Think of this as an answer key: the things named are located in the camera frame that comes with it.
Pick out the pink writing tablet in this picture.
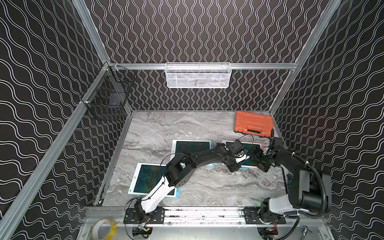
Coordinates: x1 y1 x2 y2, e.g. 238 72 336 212
235 141 265 170

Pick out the blue tablet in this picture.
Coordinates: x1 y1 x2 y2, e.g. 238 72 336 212
170 140 214 160
128 163 166 196

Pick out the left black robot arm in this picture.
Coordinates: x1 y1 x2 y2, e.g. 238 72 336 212
135 140 247 216

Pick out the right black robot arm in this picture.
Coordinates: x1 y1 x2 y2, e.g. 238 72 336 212
250 149 332 222

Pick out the orange plastic tool case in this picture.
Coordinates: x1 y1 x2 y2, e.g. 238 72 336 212
234 111 274 138

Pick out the yellow tape roll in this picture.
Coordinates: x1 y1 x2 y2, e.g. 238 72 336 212
91 219 117 240

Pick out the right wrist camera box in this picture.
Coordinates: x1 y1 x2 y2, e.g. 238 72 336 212
269 137 285 151

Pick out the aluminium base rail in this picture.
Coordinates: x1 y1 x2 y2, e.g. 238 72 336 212
123 206 287 226

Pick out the white wire basket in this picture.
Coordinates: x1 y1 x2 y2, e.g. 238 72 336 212
165 62 232 89

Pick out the black wire basket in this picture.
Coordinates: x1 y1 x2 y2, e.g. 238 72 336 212
85 62 137 122

